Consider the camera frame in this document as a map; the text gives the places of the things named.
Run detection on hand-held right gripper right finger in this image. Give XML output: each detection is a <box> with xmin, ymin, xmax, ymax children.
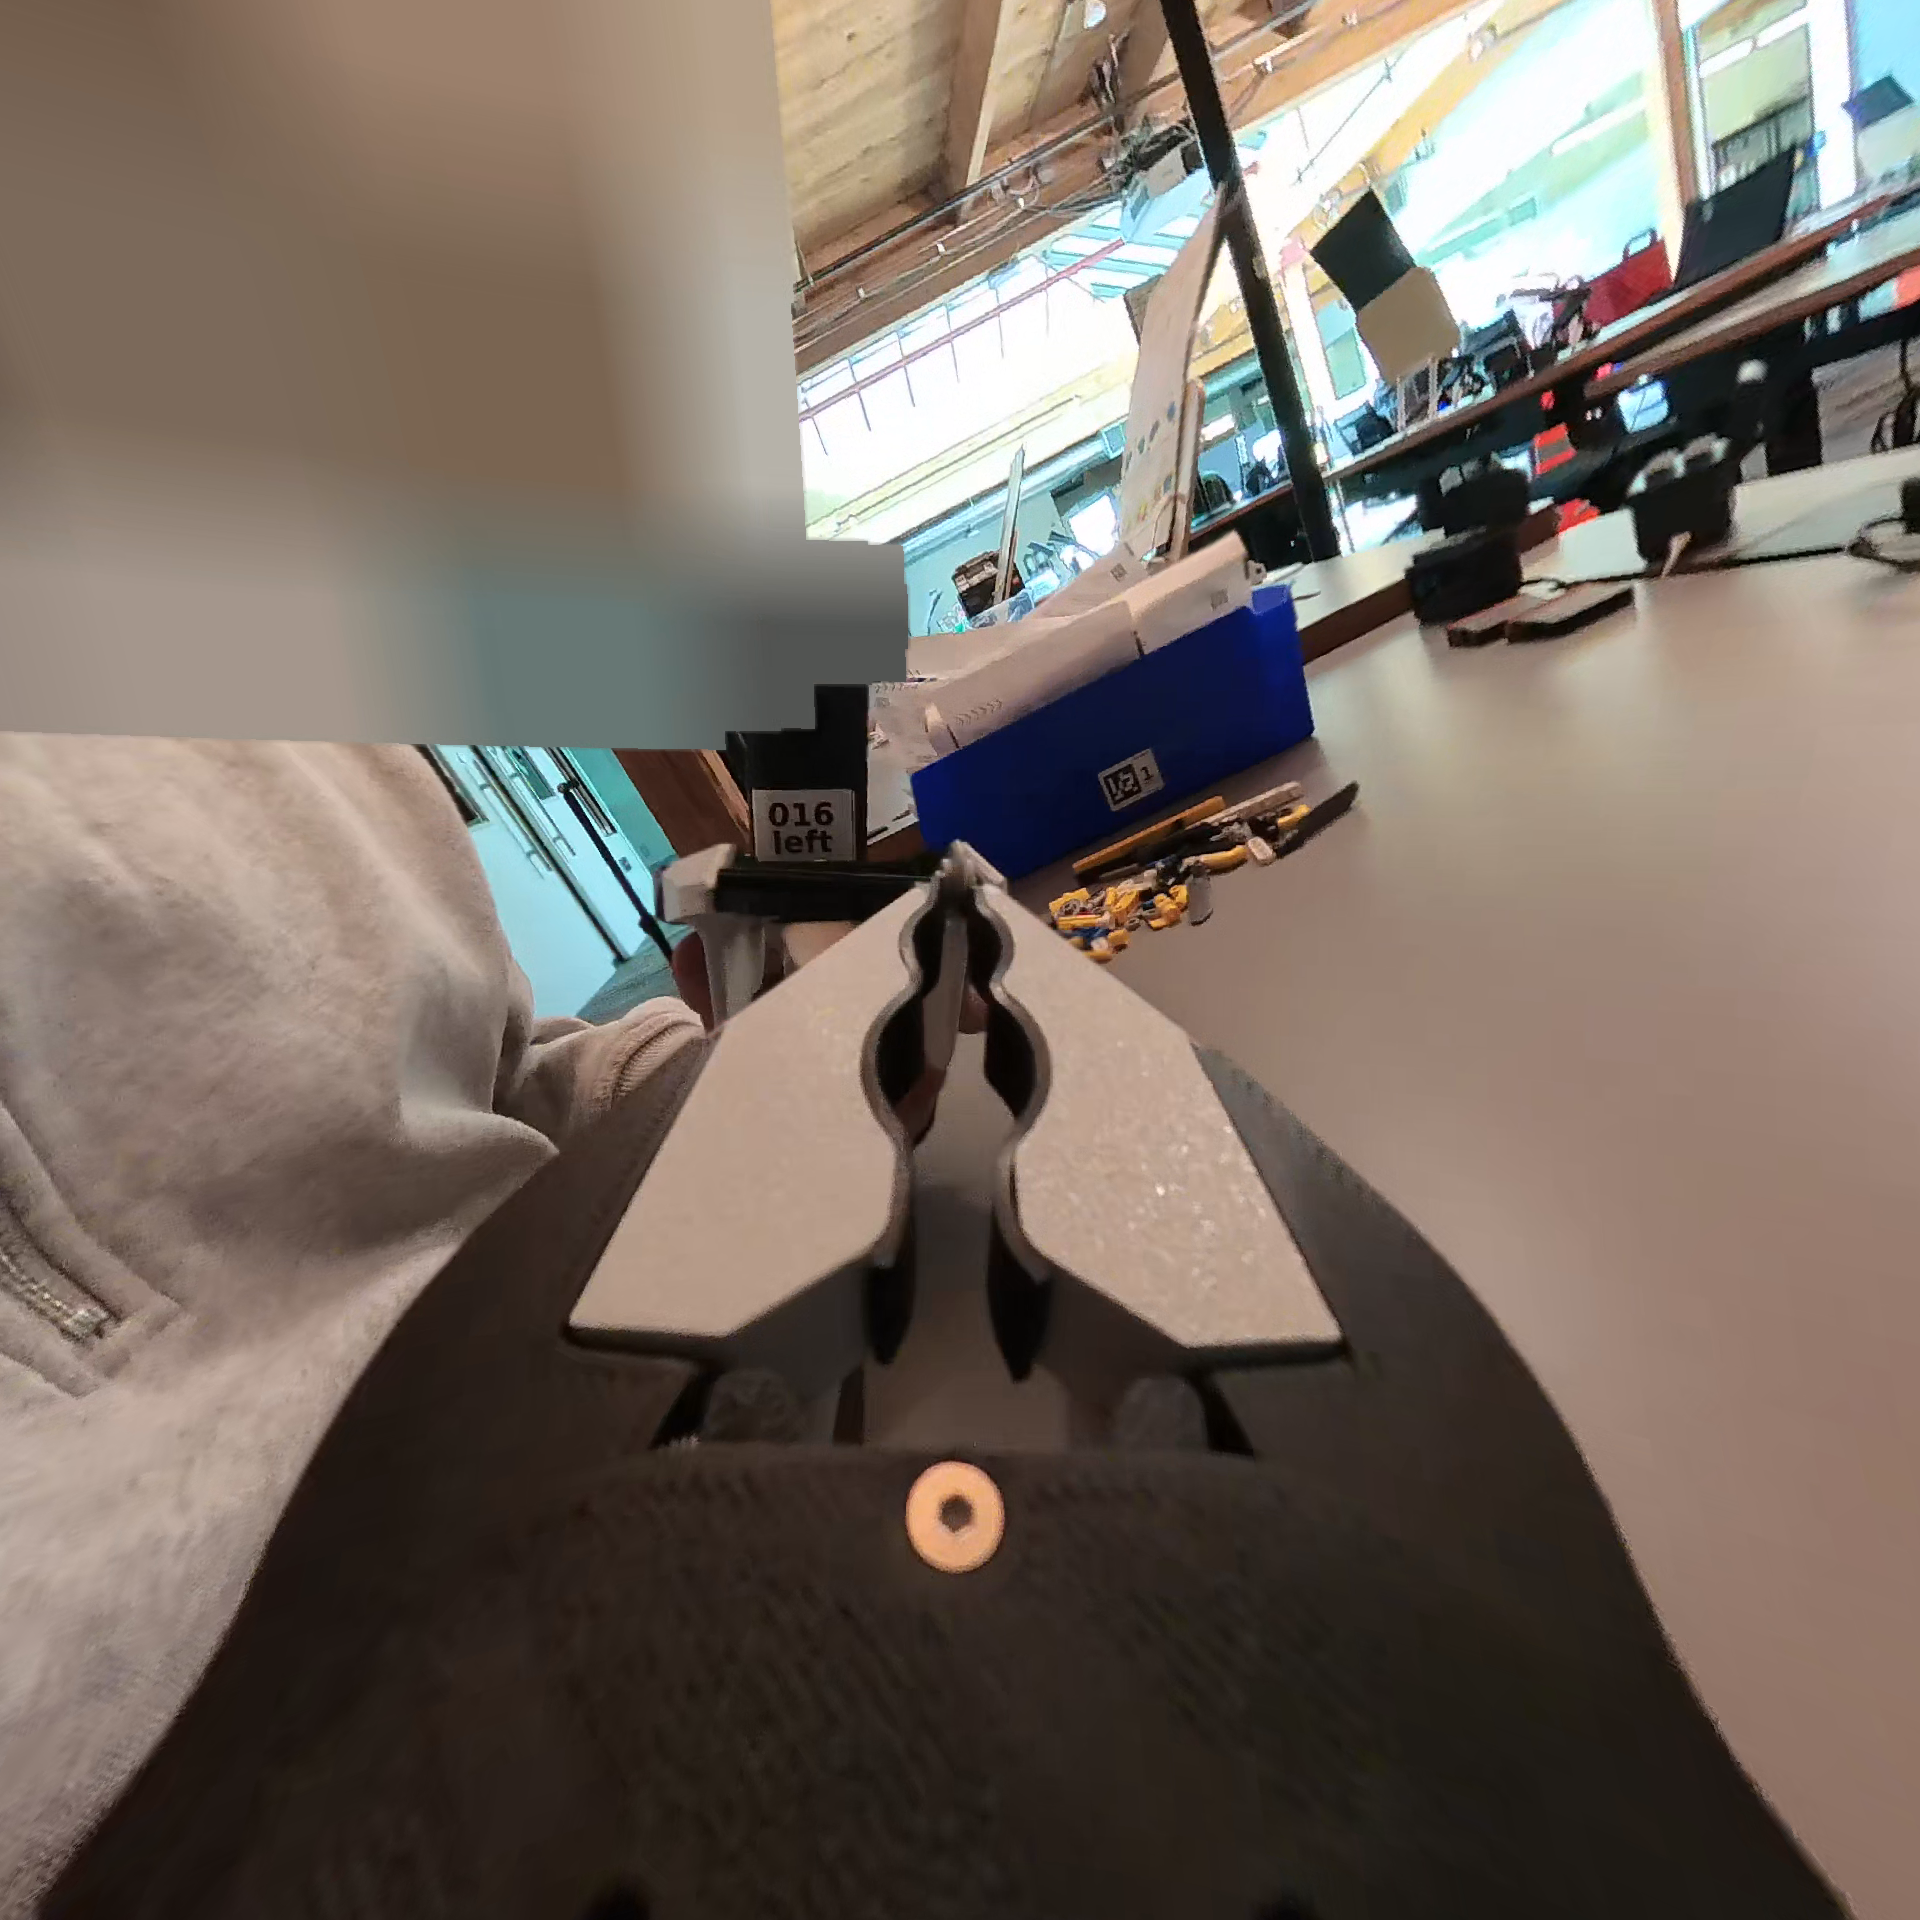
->
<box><xmin>967</xmin><ymin>872</ymin><xmax>1348</xmax><ymax>1417</ymax></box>

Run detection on blue plastic bin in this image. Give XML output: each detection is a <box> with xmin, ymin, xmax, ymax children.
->
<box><xmin>907</xmin><ymin>578</ymin><xmax>1319</xmax><ymax>882</ymax></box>

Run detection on person's left forearm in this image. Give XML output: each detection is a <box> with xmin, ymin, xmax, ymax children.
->
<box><xmin>515</xmin><ymin>999</ymin><xmax>713</xmax><ymax>1160</ymax></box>

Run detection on long yellow lego beam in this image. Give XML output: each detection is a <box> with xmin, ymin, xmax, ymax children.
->
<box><xmin>1071</xmin><ymin>795</ymin><xmax>1228</xmax><ymax>882</ymax></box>

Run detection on wooden post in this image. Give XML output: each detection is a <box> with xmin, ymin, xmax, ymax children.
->
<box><xmin>616</xmin><ymin>747</ymin><xmax>748</xmax><ymax>872</ymax></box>

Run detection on black tripod stand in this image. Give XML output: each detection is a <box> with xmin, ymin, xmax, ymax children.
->
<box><xmin>555</xmin><ymin>773</ymin><xmax>682</xmax><ymax>957</ymax></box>

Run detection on pile of lego pieces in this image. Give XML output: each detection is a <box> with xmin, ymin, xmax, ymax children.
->
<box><xmin>1046</xmin><ymin>776</ymin><xmax>1363</xmax><ymax>957</ymax></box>

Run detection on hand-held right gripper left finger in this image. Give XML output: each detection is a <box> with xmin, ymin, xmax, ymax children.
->
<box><xmin>570</xmin><ymin>882</ymin><xmax>947</xmax><ymax>1423</ymax></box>

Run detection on grey hoodie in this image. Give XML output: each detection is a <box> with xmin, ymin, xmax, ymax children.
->
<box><xmin>0</xmin><ymin>735</ymin><xmax>705</xmax><ymax>1920</ymax></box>

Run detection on dark flat blocks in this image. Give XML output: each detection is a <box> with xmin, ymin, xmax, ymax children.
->
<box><xmin>1506</xmin><ymin>578</ymin><xmax>1637</xmax><ymax>644</ymax></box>

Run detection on wooden background desk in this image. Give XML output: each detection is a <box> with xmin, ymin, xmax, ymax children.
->
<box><xmin>1319</xmin><ymin>212</ymin><xmax>1920</xmax><ymax>484</ymax></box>

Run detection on black and white board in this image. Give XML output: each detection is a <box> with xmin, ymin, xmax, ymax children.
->
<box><xmin>1304</xmin><ymin>186</ymin><xmax>1467</xmax><ymax>377</ymax></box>

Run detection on black pole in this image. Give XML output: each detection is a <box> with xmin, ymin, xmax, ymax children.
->
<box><xmin>1157</xmin><ymin>0</ymin><xmax>1348</xmax><ymax>562</ymax></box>

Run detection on glass door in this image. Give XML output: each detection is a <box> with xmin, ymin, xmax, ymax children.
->
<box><xmin>423</xmin><ymin>745</ymin><xmax>673</xmax><ymax>1023</ymax></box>

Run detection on whiteboard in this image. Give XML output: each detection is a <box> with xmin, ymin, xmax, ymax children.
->
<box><xmin>1124</xmin><ymin>186</ymin><xmax>1249</xmax><ymax>562</ymax></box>

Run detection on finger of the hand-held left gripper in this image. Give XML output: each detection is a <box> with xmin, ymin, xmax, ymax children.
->
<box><xmin>913</xmin><ymin>832</ymin><xmax>1006</xmax><ymax>1119</ymax></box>

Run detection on red bag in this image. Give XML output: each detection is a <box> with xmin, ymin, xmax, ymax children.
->
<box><xmin>1579</xmin><ymin>234</ymin><xmax>1678</xmax><ymax>321</ymax></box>

